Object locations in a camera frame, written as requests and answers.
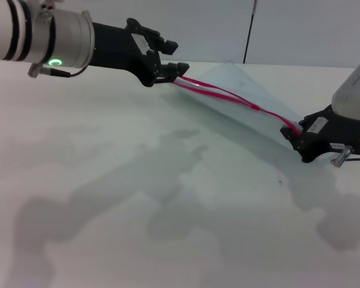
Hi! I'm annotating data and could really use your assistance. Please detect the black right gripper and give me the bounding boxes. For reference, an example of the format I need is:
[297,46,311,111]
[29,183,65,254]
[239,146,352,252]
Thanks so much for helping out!
[280,104,360,164]

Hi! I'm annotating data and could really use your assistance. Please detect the left arm connector cable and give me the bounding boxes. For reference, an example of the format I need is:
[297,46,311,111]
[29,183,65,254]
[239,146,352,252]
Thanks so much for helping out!
[28,63,88,80]

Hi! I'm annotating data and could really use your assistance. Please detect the clear red-zip document bag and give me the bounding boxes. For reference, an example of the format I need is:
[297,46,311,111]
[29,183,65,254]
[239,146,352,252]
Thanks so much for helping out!
[161,61,307,154]

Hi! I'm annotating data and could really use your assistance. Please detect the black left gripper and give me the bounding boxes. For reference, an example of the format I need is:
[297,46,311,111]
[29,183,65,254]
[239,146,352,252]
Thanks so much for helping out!
[89,17,191,88]

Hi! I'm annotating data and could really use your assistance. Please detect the black vertical pole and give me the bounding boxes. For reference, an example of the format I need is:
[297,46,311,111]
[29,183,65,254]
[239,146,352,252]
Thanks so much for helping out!
[242,0,258,64]

